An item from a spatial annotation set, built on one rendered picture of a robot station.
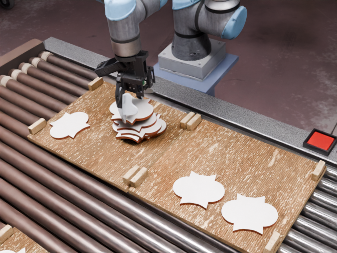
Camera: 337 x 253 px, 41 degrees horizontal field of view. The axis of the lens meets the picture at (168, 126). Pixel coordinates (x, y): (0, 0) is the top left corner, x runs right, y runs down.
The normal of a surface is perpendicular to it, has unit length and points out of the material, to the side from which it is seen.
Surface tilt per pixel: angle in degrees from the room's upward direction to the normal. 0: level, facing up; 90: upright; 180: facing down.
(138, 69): 90
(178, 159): 0
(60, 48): 0
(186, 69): 90
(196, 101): 0
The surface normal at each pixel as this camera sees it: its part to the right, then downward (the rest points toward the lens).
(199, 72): -0.53, 0.58
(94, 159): -0.08, -0.76
